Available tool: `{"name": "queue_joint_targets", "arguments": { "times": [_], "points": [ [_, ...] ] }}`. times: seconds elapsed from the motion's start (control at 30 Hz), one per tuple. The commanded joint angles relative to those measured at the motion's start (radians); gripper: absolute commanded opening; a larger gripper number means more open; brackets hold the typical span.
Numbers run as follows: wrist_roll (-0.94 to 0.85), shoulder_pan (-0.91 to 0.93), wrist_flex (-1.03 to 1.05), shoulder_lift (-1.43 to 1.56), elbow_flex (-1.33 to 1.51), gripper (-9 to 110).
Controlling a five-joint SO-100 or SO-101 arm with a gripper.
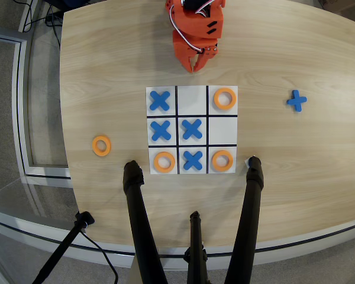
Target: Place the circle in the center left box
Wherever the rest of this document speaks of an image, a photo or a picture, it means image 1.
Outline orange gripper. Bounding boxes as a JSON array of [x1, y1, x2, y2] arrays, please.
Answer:
[[172, 29, 220, 74]]

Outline orange foam ring piece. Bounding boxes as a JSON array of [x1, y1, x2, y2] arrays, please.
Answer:
[[153, 151, 176, 173], [211, 150, 235, 173], [213, 87, 238, 111], [91, 135, 112, 157]]

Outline white tic-tac-toe board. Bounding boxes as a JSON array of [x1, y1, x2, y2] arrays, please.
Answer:
[[146, 85, 239, 175]]

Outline blue foam cross piece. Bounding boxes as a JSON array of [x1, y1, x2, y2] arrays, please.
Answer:
[[286, 89, 308, 114], [183, 150, 204, 172], [149, 91, 172, 112], [181, 118, 204, 141], [150, 120, 172, 141]]

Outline thick black tripod leg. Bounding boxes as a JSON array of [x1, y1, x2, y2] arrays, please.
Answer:
[[122, 160, 169, 284], [223, 156, 265, 284]]

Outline black stand pole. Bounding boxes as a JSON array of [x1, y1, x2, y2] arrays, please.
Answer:
[[31, 211, 96, 284]]

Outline black power cables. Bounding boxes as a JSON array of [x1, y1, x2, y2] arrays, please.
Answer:
[[17, 0, 63, 51]]

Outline grey metal floor frame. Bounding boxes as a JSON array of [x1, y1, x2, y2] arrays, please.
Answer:
[[0, 28, 72, 180]]

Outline black cable on floor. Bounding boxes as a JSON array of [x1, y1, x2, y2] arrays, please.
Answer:
[[79, 230, 120, 284]]

